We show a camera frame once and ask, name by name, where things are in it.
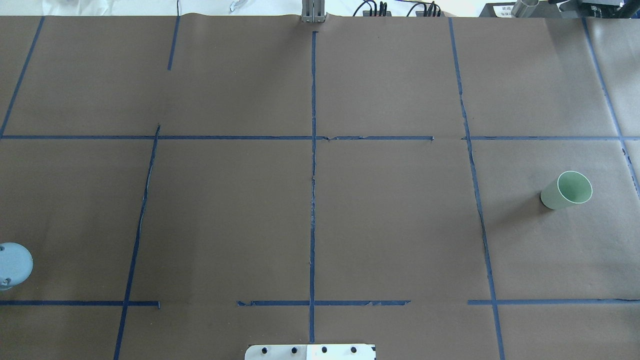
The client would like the aluminium frame post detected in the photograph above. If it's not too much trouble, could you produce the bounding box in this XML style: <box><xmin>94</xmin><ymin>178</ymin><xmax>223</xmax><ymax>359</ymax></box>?
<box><xmin>301</xmin><ymin>0</ymin><xmax>327</xmax><ymax>23</ymax></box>

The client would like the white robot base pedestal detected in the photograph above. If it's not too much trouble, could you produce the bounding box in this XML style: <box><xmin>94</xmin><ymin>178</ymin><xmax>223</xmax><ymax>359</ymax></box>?
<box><xmin>244</xmin><ymin>343</ymin><xmax>377</xmax><ymax>360</ymax></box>

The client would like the silver metal cylinder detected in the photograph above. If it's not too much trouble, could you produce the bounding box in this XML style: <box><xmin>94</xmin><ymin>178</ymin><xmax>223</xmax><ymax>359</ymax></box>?
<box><xmin>510</xmin><ymin>0</ymin><xmax>540</xmax><ymax>18</ymax></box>

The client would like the light green plastic cup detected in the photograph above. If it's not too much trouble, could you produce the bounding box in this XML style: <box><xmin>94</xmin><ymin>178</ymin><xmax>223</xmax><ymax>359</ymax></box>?
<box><xmin>540</xmin><ymin>170</ymin><xmax>594</xmax><ymax>210</ymax></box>

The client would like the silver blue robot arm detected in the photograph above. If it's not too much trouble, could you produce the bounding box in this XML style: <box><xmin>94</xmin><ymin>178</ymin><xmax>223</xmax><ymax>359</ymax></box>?
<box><xmin>0</xmin><ymin>243</ymin><xmax>34</xmax><ymax>292</ymax></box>

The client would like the crumpled white plastic wrap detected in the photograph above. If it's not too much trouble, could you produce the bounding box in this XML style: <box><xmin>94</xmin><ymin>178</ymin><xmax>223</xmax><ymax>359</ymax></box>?
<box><xmin>229</xmin><ymin>0</ymin><xmax>248</xmax><ymax>14</ymax></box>

